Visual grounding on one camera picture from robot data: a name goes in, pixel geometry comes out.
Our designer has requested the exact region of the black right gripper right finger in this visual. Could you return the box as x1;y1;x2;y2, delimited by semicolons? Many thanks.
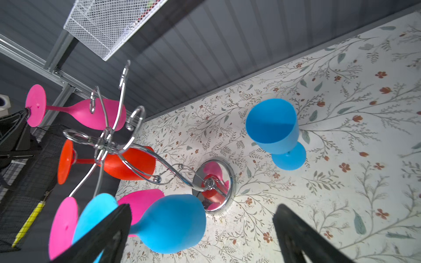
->
273;204;352;263

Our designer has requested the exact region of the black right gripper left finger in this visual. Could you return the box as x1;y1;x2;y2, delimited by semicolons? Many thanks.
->
52;204;132;263

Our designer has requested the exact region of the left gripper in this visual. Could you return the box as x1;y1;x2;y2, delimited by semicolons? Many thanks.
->
1;109;42;172

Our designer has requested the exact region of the pink wine glass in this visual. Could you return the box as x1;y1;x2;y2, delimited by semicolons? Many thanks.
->
48;189;164;260
25;84;119;130

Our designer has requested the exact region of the blue wine glass near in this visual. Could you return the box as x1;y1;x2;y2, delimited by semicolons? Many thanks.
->
72;194;206;254

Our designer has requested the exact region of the red wine glass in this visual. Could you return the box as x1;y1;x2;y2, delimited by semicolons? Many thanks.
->
57;139;157;185

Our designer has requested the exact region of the chrome wine glass rack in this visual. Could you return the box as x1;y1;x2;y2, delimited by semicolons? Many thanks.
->
63;61;235;214

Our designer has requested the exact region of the yellow black item in basket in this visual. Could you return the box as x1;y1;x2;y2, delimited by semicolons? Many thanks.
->
12;201;46;248

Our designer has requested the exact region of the black wire basket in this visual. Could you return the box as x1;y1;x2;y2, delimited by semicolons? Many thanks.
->
1;124;67;253

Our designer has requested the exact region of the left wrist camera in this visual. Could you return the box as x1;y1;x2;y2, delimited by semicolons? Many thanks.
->
0;94;11;117

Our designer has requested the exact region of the white wire mesh basket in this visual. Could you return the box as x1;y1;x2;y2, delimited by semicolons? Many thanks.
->
64;0;167;61

